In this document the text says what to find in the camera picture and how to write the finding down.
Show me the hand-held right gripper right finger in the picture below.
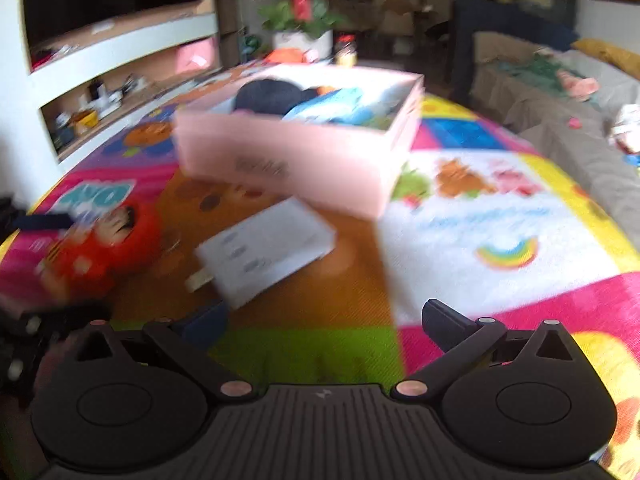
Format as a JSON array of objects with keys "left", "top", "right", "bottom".
[{"left": 390, "top": 298, "right": 576, "bottom": 403}]

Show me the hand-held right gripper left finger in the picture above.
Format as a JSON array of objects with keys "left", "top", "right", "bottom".
[{"left": 75, "top": 299, "right": 258, "bottom": 403}]

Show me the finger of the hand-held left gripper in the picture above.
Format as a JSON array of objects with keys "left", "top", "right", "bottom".
[
  {"left": 0, "top": 300, "right": 112, "bottom": 336},
  {"left": 0, "top": 212, "right": 76, "bottom": 233}
]

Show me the red round toy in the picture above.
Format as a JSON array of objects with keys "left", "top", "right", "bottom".
[{"left": 40, "top": 202, "right": 163, "bottom": 296}]

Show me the white box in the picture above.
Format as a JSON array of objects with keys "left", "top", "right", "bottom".
[{"left": 185, "top": 196, "right": 337, "bottom": 309}]

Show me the pink cardboard box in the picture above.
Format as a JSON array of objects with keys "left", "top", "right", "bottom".
[{"left": 172, "top": 64, "right": 425, "bottom": 220}]

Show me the black cat plush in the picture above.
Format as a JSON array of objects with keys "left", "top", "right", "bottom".
[{"left": 234, "top": 79, "right": 321, "bottom": 113}]

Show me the blue wet wipes pack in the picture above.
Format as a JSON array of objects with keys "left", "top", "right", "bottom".
[{"left": 282, "top": 87, "right": 366, "bottom": 123}]

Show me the colourful play mat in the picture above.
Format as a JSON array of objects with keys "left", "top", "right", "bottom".
[{"left": 0, "top": 57, "right": 640, "bottom": 480}]

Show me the yellow toy on shelf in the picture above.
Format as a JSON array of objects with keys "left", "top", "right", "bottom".
[{"left": 72, "top": 112, "right": 98, "bottom": 136}]

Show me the white television cabinet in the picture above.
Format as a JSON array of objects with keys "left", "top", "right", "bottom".
[{"left": 0, "top": 0, "right": 223, "bottom": 161}]

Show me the pink box on shelf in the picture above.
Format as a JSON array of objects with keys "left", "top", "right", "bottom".
[{"left": 175, "top": 37, "right": 220, "bottom": 72}]

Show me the grey sofa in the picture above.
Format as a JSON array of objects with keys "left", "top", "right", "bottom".
[{"left": 472, "top": 32, "right": 640, "bottom": 211}]

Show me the green garment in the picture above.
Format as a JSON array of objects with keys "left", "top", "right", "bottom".
[{"left": 500, "top": 55, "right": 571, "bottom": 93}]

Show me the pile of pink clothes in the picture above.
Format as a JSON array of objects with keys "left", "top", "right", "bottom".
[{"left": 607, "top": 104, "right": 640, "bottom": 153}]

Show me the pink small garment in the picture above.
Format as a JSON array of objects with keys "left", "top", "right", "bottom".
[{"left": 556, "top": 70, "right": 600, "bottom": 100}]

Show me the orange plastic bowl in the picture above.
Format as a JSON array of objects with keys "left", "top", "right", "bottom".
[{"left": 265, "top": 47, "right": 306, "bottom": 64}]

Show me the clear jar with red lid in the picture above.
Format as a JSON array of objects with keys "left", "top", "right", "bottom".
[{"left": 334, "top": 35, "right": 357, "bottom": 67}]

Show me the dark blue cabinet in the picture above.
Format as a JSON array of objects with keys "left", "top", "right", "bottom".
[{"left": 452, "top": 0, "right": 578, "bottom": 103}]

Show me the beige dining chair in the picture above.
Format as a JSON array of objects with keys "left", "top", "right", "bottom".
[{"left": 380, "top": 0, "right": 416, "bottom": 36}]

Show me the yellow cushion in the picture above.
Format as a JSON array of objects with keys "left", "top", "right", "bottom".
[{"left": 572, "top": 37, "right": 640, "bottom": 81}]

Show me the potted pink orchid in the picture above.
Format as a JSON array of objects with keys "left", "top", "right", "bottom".
[{"left": 252, "top": 0, "right": 346, "bottom": 58}]

